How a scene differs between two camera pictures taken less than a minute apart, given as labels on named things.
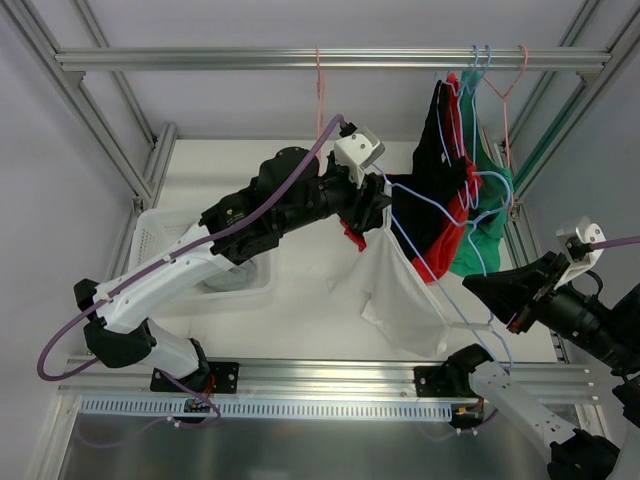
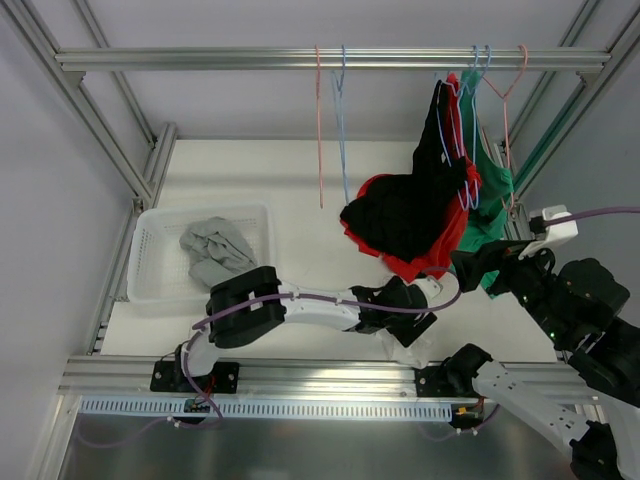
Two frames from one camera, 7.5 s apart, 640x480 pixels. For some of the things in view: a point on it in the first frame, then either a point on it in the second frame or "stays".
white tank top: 401,307 -> 416,356
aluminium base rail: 131,379 stays
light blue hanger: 466,326 -> 342,131
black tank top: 420,199 stays
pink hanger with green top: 504,99 stays
